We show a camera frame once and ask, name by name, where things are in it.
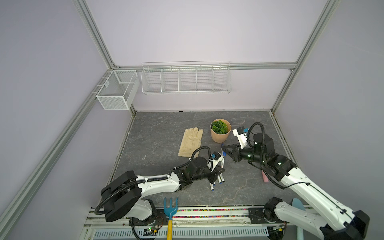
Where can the white wire wall basket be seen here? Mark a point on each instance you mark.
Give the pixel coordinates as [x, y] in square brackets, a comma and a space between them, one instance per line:
[187, 77]

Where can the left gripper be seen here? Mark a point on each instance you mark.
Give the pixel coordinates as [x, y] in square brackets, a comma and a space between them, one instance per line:
[215, 173]

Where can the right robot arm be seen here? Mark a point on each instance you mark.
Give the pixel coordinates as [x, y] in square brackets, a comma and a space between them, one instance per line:
[333, 220]

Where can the white mesh box basket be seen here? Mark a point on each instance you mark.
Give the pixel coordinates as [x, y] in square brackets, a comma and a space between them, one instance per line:
[119, 90]

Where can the tan pot green plant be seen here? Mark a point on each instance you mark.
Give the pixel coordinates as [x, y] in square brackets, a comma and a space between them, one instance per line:
[220, 130]

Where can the blue garden fork yellow handle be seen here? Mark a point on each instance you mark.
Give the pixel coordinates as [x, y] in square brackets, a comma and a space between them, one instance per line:
[170, 211]

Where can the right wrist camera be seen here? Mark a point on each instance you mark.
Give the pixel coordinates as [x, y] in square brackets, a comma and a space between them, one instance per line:
[241, 134]

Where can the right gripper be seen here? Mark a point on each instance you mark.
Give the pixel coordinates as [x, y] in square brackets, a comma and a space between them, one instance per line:
[236, 154]

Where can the pink eraser stick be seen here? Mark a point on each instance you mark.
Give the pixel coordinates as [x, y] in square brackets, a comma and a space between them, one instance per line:
[265, 178]

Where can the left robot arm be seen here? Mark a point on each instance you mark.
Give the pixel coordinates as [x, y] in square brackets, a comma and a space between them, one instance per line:
[128, 194]

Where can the cream fabric glove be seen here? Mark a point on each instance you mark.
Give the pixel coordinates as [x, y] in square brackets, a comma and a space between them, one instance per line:
[191, 141]

